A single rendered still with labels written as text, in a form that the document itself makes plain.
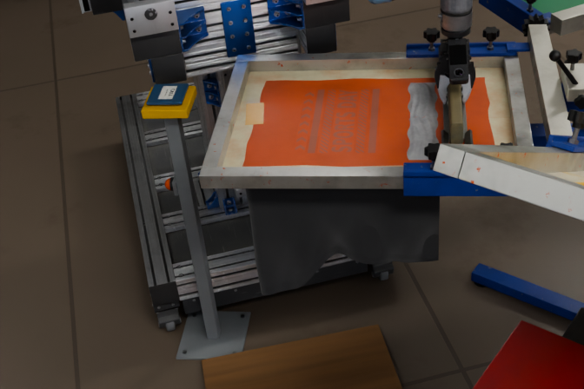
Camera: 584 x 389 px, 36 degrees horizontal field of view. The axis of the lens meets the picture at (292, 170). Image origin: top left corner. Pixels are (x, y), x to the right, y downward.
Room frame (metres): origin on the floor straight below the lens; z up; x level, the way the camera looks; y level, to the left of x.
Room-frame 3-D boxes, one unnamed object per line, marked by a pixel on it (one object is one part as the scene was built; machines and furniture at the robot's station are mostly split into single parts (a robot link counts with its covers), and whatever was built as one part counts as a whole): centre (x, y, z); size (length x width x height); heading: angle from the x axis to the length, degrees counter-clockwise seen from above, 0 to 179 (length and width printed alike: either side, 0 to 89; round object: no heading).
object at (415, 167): (1.66, -0.40, 0.97); 0.30 x 0.05 x 0.07; 80
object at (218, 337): (2.19, 0.32, 0.48); 0.22 x 0.22 x 0.96; 80
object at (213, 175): (1.97, -0.22, 0.97); 0.79 x 0.58 x 0.04; 80
